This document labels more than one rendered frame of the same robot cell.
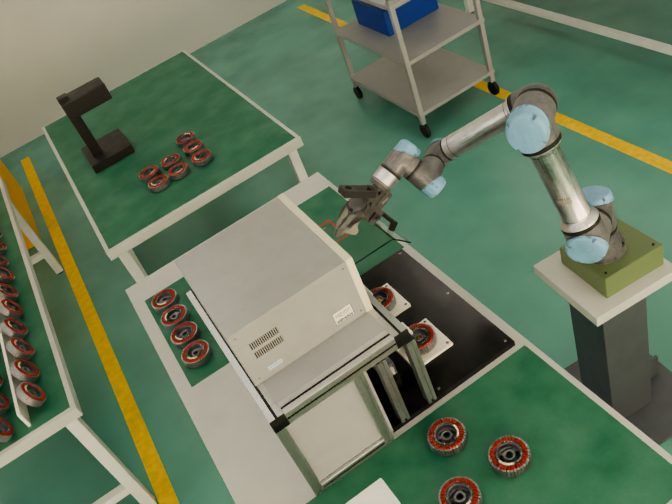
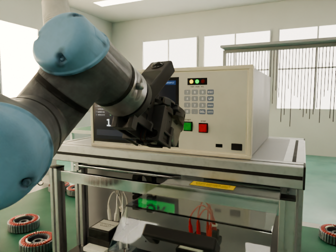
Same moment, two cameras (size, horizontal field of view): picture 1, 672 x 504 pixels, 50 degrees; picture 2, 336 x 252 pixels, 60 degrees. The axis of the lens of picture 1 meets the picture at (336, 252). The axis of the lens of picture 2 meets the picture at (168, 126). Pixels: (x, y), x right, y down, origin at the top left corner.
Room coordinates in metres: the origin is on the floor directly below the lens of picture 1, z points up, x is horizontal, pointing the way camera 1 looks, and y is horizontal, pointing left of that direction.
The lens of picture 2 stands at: (2.13, -0.51, 1.25)
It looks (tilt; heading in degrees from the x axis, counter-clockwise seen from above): 6 degrees down; 130
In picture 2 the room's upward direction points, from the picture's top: straight up
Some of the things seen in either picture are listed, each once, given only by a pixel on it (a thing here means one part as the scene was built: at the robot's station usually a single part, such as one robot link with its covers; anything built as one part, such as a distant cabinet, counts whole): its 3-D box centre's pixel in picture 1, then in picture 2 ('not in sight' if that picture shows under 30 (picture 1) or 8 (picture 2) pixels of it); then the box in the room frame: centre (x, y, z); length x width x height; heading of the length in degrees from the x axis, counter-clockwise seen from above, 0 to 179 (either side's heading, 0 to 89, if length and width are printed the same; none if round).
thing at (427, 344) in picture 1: (419, 338); not in sight; (1.56, -0.13, 0.80); 0.11 x 0.11 x 0.04
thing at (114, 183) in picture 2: not in sight; (151, 188); (1.66, -0.01, 1.03); 0.62 x 0.01 x 0.03; 15
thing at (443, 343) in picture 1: (420, 343); not in sight; (1.57, -0.13, 0.78); 0.15 x 0.15 x 0.01; 15
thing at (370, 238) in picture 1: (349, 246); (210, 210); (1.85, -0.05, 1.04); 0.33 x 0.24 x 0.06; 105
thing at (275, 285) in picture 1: (270, 283); (188, 108); (1.61, 0.21, 1.22); 0.44 x 0.39 x 0.20; 15
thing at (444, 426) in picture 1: (447, 436); (37, 242); (1.21, -0.08, 0.77); 0.11 x 0.11 x 0.04
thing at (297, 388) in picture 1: (288, 314); (184, 148); (1.60, 0.21, 1.09); 0.68 x 0.44 x 0.05; 15
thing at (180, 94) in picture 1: (181, 181); not in sight; (3.92, 0.71, 0.38); 1.85 x 1.10 x 0.75; 15
